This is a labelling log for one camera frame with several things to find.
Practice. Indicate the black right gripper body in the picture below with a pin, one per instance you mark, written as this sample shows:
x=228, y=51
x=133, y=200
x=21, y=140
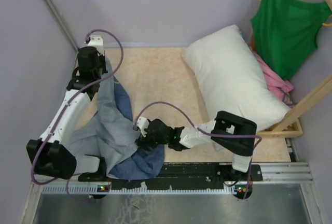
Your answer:
x=151, y=140

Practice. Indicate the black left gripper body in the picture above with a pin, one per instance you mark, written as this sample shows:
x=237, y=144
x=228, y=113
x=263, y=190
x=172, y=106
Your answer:
x=101, y=68

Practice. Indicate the grey-blue pillowcase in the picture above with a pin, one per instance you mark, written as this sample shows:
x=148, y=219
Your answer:
x=110, y=134

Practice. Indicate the white pillow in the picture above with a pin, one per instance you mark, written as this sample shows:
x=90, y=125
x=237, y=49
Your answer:
x=230, y=78

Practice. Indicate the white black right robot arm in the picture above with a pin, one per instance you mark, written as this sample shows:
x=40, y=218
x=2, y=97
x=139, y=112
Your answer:
x=232, y=132

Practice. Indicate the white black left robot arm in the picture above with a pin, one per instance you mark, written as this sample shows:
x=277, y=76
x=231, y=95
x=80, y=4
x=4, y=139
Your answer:
x=50, y=155

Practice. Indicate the pink shirt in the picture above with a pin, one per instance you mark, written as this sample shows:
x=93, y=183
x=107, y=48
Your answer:
x=274, y=82

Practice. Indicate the green tank top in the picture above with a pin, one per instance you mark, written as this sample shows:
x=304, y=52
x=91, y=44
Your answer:
x=285, y=33

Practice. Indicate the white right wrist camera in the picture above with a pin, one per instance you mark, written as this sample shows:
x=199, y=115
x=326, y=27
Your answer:
x=141, y=124

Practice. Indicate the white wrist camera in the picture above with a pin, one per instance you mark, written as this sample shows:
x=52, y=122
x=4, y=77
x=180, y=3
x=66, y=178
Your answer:
x=97, y=42
x=141, y=124

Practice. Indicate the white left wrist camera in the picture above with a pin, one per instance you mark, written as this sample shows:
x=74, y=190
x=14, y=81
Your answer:
x=97, y=42

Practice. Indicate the white slotted cable duct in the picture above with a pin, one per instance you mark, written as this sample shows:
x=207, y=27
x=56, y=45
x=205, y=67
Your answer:
x=100, y=189

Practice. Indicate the wooden clothes rack frame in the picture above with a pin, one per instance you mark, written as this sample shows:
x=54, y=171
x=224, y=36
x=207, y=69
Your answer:
x=290, y=126

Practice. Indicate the aluminium rail frame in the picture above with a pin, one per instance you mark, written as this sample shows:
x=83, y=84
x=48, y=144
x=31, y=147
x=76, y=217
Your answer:
x=283, y=193

